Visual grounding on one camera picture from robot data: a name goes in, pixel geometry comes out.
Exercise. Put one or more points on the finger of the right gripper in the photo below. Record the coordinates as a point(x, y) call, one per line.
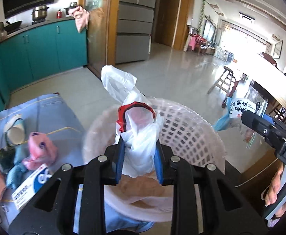
point(265, 127)

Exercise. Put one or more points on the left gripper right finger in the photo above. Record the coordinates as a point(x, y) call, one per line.
point(204, 190)

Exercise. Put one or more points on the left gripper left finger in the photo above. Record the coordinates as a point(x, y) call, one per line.
point(52, 209)

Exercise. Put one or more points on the white blue ointment box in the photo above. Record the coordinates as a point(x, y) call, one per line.
point(30, 186)

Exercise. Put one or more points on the light blue quilted cloth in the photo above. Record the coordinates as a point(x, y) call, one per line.
point(15, 175)

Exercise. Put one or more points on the pink wrapper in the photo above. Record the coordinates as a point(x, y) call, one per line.
point(42, 151)

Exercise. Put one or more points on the dark green vegetable leaves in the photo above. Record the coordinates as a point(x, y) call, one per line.
point(6, 160)

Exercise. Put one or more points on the white blue paper cup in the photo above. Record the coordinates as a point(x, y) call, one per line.
point(14, 130)

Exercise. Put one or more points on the white plastic bag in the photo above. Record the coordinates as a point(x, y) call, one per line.
point(138, 124)

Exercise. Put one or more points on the white mesh trash basket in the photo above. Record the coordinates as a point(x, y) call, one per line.
point(184, 132)

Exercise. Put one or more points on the teal kitchen cabinets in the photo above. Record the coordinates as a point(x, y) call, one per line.
point(38, 52)

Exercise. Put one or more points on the wooden stool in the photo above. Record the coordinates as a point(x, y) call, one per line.
point(224, 82)

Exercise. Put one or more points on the blue placemat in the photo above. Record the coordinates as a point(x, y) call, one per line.
point(49, 114)

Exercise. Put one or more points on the brown wooden door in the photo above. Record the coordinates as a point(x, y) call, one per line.
point(166, 21)

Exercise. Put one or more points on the black wok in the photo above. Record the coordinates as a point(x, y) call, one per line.
point(10, 27)

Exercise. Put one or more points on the grey refrigerator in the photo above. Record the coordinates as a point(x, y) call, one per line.
point(134, 27)

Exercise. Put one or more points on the pink hanging towel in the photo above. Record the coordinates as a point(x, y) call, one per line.
point(81, 17)

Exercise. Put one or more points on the red can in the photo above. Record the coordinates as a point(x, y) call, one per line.
point(59, 14)

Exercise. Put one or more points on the steel cooking pot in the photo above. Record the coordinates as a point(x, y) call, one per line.
point(39, 13)

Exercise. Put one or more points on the black kettle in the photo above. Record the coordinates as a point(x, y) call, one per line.
point(71, 6)

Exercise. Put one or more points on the wooden glass sliding door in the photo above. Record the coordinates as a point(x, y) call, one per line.
point(101, 33)

